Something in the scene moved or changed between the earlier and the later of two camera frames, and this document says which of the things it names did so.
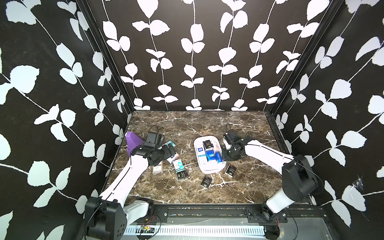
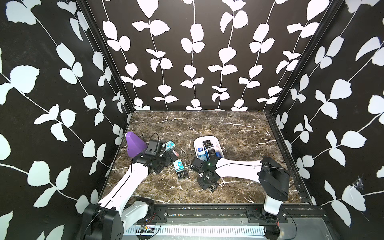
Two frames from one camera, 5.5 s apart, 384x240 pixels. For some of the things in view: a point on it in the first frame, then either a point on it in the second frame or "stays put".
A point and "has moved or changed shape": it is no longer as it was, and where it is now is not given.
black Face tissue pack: (207, 145) stays put
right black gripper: (225, 157) → (201, 185)
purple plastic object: (133, 141) stays put
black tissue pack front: (206, 181) has moved or changed shape
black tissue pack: (230, 170) has moved or changed shape
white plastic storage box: (205, 166) stays put
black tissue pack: (183, 174) stays put
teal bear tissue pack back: (171, 142) stays put
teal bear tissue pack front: (178, 165) stays put
